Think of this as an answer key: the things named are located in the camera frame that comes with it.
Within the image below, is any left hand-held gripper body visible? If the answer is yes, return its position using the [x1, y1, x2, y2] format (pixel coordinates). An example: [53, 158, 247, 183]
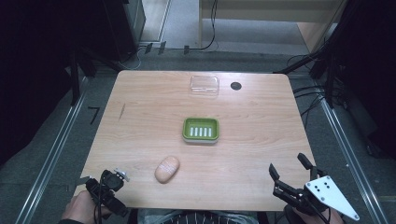
[76, 167, 131, 218]

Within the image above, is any bundle of black cables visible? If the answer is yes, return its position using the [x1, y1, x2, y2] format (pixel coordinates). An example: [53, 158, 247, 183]
[286, 52, 347, 129]

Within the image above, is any peach oval soap bar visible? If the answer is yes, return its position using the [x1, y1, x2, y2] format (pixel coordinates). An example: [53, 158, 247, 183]
[154, 155, 181, 185]

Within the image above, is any light wooden desk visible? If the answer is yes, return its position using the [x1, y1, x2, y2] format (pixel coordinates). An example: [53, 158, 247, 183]
[198, 0, 347, 54]

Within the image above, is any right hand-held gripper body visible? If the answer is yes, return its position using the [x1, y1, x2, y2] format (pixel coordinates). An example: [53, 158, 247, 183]
[273, 166, 361, 222]

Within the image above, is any black cabinet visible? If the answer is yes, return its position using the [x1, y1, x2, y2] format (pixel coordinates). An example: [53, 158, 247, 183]
[74, 0, 147, 63]

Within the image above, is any black hanging cable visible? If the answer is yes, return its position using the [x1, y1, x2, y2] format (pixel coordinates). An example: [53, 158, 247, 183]
[190, 0, 219, 51]

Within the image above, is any clear plastic lid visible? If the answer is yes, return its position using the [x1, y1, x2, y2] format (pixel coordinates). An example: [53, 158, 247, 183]
[190, 75, 220, 97]

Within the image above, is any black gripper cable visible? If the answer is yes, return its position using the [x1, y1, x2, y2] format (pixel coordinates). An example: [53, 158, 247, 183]
[92, 170, 108, 224]

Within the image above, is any metal floor rail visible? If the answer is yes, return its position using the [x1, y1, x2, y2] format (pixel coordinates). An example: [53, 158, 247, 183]
[318, 97, 390, 224]
[13, 77, 90, 224]

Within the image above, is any person's left hand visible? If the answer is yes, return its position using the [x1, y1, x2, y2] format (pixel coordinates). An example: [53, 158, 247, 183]
[61, 189, 112, 224]

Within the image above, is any person's striped clothing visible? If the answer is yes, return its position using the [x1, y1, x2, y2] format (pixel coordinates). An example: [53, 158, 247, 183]
[135, 208, 260, 224]

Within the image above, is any person's right hand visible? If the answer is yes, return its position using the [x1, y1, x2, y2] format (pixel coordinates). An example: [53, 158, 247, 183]
[291, 206, 344, 224]

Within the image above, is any green soap dish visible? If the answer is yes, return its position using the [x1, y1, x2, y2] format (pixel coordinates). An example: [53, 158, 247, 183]
[181, 117, 220, 145]

